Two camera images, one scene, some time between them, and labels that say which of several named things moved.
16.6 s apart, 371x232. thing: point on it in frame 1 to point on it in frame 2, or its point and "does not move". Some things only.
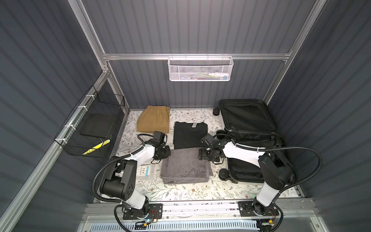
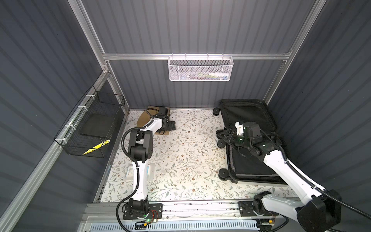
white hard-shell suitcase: [248, 123] does not move
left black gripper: [166, 153] to [169, 125]
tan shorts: [154, 118] does not move
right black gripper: [201, 155] to [233, 133]
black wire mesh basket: [93, 122] does not move
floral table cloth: [170, 165] does not move
